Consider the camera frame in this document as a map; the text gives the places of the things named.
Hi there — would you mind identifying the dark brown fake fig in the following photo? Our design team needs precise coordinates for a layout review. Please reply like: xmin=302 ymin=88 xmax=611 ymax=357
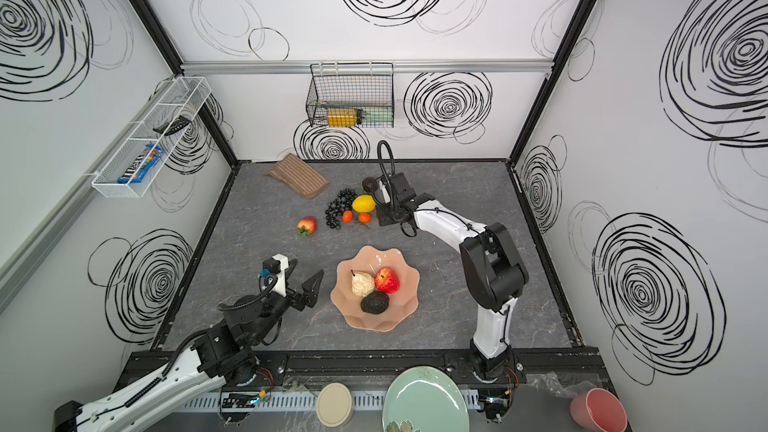
xmin=362 ymin=177 xmax=377 ymax=194

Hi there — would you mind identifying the large yellow fake lemon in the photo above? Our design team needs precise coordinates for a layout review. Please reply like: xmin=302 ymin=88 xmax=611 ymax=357
xmin=352 ymin=194 xmax=376 ymax=214

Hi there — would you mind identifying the red fake strawberry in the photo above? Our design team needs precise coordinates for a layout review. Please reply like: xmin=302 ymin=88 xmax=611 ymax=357
xmin=297 ymin=216 xmax=317 ymax=236

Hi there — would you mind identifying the beige fake pear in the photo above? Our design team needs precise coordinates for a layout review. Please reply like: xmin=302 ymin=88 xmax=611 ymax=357
xmin=351 ymin=271 xmax=376 ymax=298

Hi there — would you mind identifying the pink wavy fruit bowl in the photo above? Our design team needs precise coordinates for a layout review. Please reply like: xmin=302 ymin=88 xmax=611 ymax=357
xmin=330 ymin=245 xmax=420 ymax=332

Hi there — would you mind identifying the dark fake avocado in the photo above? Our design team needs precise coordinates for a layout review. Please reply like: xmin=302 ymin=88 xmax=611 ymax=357
xmin=360 ymin=290 xmax=390 ymax=315

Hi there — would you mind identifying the red fake apple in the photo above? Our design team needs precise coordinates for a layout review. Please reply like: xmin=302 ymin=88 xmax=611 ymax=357
xmin=375 ymin=267 xmax=401 ymax=294

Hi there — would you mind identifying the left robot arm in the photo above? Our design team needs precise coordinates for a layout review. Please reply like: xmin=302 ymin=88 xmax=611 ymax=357
xmin=52 ymin=254 xmax=324 ymax=431

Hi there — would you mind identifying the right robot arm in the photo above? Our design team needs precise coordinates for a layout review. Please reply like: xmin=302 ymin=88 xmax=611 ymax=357
xmin=370 ymin=173 xmax=529 ymax=383

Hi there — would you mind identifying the black fake grape bunch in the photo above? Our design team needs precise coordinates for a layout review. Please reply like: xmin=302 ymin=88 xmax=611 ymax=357
xmin=325 ymin=188 xmax=358 ymax=230

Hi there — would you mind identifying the green item in basket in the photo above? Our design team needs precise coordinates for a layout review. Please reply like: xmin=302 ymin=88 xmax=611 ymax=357
xmin=361 ymin=106 xmax=394 ymax=128

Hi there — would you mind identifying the brown folded cloth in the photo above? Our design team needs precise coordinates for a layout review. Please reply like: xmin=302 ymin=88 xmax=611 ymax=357
xmin=267 ymin=153 xmax=330 ymax=199

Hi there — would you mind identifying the yellow bottle in basket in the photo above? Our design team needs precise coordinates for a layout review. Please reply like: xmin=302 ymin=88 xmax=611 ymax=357
xmin=326 ymin=108 xmax=364 ymax=128

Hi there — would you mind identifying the beige round lid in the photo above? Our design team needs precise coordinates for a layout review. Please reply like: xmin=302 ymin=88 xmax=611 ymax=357
xmin=315 ymin=382 xmax=354 ymax=428

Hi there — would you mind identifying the green plate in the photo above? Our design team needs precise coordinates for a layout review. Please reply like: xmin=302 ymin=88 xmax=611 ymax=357
xmin=382 ymin=366 xmax=470 ymax=432

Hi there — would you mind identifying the blue candy packet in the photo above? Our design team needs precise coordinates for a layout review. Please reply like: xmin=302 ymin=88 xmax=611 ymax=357
xmin=117 ymin=144 xmax=165 ymax=184

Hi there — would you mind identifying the black remote control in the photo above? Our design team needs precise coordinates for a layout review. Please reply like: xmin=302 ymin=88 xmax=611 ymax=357
xmin=153 ymin=115 xmax=191 ymax=137

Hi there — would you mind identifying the pink cup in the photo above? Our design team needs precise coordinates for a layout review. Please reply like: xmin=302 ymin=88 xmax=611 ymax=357
xmin=569 ymin=388 xmax=628 ymax=432

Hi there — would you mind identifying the white cable duct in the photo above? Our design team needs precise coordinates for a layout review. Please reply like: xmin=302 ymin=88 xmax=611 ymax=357
xmin=173 ymin=388 xmax=481 ymax=415

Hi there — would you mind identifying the black wire wall basket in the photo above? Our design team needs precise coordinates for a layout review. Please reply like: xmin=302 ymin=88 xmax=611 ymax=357
xmin=305 ymin=61 xmax=395 ymax=127

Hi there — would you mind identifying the white wire wall shelf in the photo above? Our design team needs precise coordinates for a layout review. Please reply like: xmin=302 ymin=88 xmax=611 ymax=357
xmin=91 ymin=76 xmax=212 ymax=199

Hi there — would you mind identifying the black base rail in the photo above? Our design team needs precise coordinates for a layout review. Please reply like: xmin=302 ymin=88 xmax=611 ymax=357
xmin=119 ymin=347 xmax=607 ymax=391

